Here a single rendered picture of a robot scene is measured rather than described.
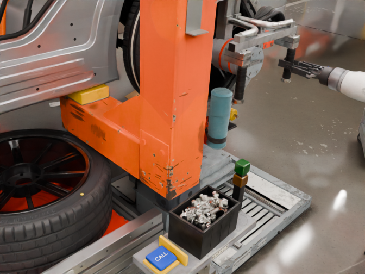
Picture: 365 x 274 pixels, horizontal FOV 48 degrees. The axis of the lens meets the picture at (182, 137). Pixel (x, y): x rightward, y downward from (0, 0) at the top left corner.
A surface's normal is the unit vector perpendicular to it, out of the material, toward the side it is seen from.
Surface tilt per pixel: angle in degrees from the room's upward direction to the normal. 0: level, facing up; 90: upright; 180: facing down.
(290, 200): 0
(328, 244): 0
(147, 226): 90
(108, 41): 90
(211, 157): 0
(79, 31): 90
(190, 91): 90
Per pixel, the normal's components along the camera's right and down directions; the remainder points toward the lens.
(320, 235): 0.05, -0.87
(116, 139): -0.70, 0.33
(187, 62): 0.71, 0.39
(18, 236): 0.28, 0.50
